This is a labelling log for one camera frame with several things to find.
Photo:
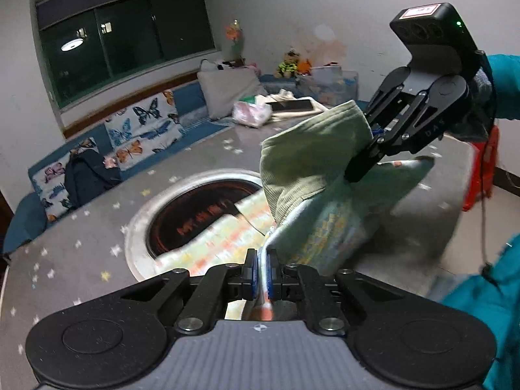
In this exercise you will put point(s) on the artificial flower decoration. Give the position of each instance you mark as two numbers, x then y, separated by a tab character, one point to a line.
235	40

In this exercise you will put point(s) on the black backpack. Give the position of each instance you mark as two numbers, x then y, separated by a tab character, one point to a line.
87	180

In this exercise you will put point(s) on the orange plush toy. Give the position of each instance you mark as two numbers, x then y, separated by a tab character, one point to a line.
305	67

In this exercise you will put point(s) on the dark flat tablet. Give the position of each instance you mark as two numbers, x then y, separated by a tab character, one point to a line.
290	105

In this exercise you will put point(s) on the red plastic stool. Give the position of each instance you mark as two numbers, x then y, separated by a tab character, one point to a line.
483	170

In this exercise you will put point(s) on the patterned children's garment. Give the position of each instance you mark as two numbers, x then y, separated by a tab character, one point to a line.
308	162

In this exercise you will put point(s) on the small pink item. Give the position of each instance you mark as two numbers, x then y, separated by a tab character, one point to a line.
110	161

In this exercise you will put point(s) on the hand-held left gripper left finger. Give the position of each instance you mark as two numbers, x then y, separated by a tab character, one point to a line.
252	277

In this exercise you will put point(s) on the pink plastic bag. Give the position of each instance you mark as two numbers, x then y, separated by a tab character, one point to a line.
252	113

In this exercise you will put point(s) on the cream tote bag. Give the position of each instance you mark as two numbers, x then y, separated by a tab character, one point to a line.
317	107

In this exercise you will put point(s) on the dark glass window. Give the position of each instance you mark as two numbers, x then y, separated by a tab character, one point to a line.
122	40

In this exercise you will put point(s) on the person's teal jacket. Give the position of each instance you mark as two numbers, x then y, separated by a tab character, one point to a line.
499	317

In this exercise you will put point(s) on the white pillow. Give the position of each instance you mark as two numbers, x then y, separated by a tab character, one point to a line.
231	89

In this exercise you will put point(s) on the butterfly print sofa cushion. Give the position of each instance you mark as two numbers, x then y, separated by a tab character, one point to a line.
50	176
142	126

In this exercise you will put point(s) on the clear plastic storage box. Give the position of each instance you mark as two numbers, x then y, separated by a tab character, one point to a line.
333	85

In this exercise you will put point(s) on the yellow green plush toy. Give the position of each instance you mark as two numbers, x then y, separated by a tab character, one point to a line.
287	65

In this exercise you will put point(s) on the grey star print table cover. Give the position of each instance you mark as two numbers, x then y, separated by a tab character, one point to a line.
81	260

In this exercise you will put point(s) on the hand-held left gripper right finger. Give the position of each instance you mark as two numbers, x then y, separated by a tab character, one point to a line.
273	277

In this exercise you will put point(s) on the person's right hand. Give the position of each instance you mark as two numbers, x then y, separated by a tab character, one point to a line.
483	101

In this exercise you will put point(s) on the round recessed table heater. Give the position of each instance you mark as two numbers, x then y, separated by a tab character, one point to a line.
191	211

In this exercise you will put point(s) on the blue sofa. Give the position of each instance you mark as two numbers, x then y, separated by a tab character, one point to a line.
24	219

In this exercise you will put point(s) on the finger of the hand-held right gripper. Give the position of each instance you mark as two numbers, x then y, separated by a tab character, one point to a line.
386	93
365	158

